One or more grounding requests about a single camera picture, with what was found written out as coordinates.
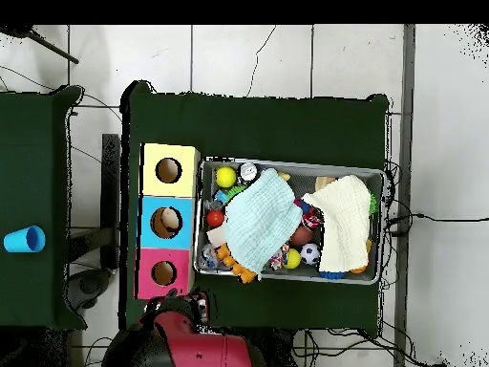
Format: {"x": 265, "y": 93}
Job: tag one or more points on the cream cloth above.
{"x": 344, "y": 221}

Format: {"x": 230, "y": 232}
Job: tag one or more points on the wooden box with three holes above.
{"x": 168, "y": 187}

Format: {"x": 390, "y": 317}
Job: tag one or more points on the crushed red can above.
{"x": 312, "y": 221}

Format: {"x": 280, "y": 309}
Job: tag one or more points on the dark green table cloth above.
{"x": 267, "y": 126}
{"x": 26, "y": 153}

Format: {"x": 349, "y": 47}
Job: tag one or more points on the green spiky ball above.
{"x": 233, "y": 193}

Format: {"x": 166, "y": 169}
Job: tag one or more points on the blue plastic cup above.
{"x": 19, "y": 241}

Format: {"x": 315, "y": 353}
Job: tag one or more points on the silver drink can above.
{"x": 248, "y": 172}

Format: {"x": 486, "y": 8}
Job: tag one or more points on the yellow ball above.
{"x": 294, "y": 259}
{"x": 225, "y": 177}

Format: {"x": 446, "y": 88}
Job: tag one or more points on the orange toy building block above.
{"x": 246, "y": 274}

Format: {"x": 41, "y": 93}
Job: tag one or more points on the red orange ball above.
{"x": 215, "y": 219}

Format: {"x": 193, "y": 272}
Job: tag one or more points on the shallow mesh bin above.
{"x": 301, "y": 181}

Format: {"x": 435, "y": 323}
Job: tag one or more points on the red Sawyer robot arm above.
{"x": 206, "y": 351}

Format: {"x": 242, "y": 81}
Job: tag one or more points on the small soccer ball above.
{"x": 310, "y": 254}

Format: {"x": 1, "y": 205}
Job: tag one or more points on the clear plastic bottle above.
{"x": 209, "y": 257}

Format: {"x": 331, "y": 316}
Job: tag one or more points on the mint green cloth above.
{"x": 259, "y": 221}

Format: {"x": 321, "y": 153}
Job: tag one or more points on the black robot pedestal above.
{"x": 277, "y": 349}

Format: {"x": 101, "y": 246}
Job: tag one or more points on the black rod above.
{"x": 57, "y": 51}

